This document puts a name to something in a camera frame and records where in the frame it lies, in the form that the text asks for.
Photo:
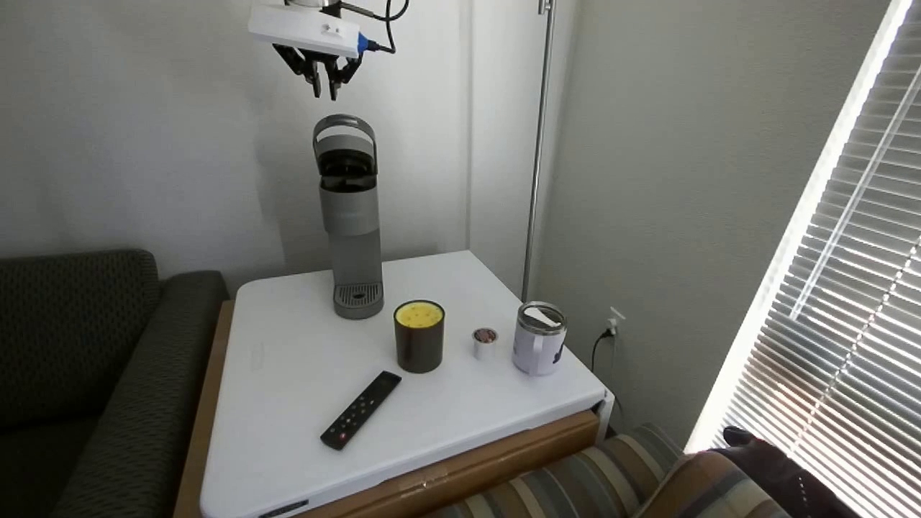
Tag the wooden side table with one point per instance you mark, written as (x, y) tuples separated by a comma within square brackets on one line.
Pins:
[(195, 433)]

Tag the white wall power outlet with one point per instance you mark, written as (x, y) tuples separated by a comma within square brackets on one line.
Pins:
[(616, 319)]

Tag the white plastic board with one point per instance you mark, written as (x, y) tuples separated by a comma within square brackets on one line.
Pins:
[(289, 384)]

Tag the dark brown cloth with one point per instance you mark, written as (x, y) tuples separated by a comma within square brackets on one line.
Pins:
[(780, 478)]

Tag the white insulated mug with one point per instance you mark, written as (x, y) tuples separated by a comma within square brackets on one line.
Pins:
[(537, 347)]

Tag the black remote control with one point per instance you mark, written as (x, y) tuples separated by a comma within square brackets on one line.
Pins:
[(360, 410)]

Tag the thin metal pole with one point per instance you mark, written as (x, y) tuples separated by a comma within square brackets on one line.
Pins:
[(537, 153)]

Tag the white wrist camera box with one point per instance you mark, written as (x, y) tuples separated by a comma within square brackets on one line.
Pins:
[(305, 29)]

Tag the dark glass yellow candle jar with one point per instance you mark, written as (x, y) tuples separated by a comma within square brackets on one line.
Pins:
[(419, 341)]

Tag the small coffee pod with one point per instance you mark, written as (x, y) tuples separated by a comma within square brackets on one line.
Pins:
[(485, 342)]

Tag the grey tall pitcher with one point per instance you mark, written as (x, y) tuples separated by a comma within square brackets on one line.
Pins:
[(352, 247)]

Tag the white window blinds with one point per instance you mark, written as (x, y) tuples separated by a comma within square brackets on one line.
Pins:
[(852, 289)]

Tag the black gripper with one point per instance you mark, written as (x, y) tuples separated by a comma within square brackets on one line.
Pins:
[(305, 4)]

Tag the striped fabric sofa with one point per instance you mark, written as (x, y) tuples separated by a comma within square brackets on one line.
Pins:
[(593, 478)]

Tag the dark grey sofa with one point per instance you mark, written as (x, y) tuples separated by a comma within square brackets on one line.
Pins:
[(88, 384)]

